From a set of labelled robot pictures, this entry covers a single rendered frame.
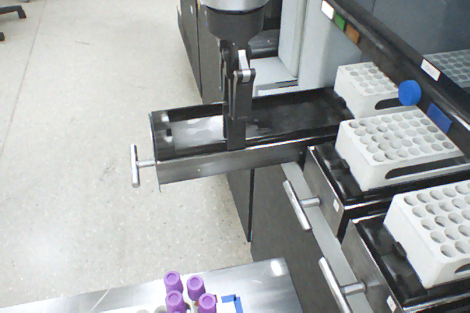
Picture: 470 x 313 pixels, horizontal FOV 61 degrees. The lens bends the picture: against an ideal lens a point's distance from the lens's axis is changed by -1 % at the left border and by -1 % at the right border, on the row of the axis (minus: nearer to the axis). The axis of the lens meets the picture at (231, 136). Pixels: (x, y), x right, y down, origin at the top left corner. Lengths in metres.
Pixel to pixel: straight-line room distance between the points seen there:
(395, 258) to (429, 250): 0.05
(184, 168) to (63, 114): 1.61
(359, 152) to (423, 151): 0.10
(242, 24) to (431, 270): 0.36
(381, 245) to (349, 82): 0.31
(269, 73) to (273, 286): 0.60
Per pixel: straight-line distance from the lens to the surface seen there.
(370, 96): 0.71
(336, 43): 0.78
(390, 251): 0.55
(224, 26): 0.51
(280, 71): 0.98
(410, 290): 0.53
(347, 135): 0.61
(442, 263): 0.50
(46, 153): 2.01
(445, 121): 0.48
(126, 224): 1.60
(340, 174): 0.62
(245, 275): 0.49
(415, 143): 0.65
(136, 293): 0.49
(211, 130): 0.69
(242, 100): 0.55
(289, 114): 0.73
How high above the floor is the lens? 1.25
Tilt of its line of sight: 41 degrees down
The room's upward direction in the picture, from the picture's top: straight up
